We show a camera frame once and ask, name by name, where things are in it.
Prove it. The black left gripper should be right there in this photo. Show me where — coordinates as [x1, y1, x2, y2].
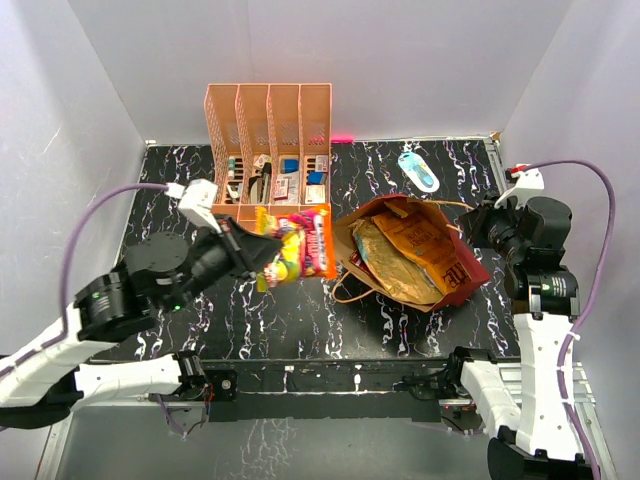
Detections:
[166, 212, 286, 312]

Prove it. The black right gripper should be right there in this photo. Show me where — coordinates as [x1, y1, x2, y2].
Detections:
[459, 192, 527, 262]

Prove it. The orange snack packet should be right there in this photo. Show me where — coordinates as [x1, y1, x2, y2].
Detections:
[371, 199, 472, 295]

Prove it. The colourful candy snack bag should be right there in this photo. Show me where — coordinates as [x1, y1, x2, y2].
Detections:
[255, 204, 337, 293]

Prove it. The red brown paper bag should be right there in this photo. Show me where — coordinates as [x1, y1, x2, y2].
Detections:
[332, 194, 489, 312]

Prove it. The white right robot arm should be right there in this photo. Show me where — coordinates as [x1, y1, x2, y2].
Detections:
[445, 196, 600, 479]

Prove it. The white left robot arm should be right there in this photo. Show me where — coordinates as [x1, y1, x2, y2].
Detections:
[1, 216, 283, 430]

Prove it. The grey black stapler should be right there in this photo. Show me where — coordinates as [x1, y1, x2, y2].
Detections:
[249, 163, 272, 204]

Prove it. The white red label packet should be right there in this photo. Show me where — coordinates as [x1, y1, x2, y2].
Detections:
[274, 172, 300, 205]

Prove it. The blue white packaged item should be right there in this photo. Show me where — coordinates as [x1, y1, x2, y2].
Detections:
[398, 152, 440, 193]

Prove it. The white flat box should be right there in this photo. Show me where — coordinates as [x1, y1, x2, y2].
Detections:
[305, 185, 327, 205]

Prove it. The gold snack packet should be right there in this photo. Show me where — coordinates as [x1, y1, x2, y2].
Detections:
[349, 217, 442, 305]

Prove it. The blue grey eraser back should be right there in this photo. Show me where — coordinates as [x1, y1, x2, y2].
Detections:
[281, 158, 299, 174]

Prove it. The blue grey eraser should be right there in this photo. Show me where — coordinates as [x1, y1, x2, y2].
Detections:
[281, 158, 299, 174]
[307, 171, 328, 185]

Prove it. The blue grey eraser right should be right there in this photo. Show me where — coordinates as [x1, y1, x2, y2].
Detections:
[307, 171, 328, 185]

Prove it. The white glue stick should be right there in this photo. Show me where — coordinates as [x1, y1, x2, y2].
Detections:
[227, 156, 236, 180]

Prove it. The red snack packet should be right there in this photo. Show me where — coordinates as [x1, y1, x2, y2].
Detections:
[349, 250, 369, 274]

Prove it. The peach plastic desk organizer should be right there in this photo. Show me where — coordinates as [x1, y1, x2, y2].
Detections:
[204, 83, 332, 231]

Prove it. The white red small box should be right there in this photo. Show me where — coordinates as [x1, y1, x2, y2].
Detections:
[314, 155, 329, 172]

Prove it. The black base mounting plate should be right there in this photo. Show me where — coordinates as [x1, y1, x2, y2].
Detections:
[169, 357, 481, 425]

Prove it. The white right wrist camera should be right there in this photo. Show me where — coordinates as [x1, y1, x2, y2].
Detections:
[494, 164, 544, 210]

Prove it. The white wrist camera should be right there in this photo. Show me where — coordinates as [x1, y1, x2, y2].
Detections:
[165, 179, 220, 233]
[494, 164, 544, 210]

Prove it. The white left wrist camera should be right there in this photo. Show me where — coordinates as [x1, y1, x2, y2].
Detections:
[165, 179, 220, 233]

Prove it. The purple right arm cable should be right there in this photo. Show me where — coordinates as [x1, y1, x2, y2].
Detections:
[519, 159, 617, 480]

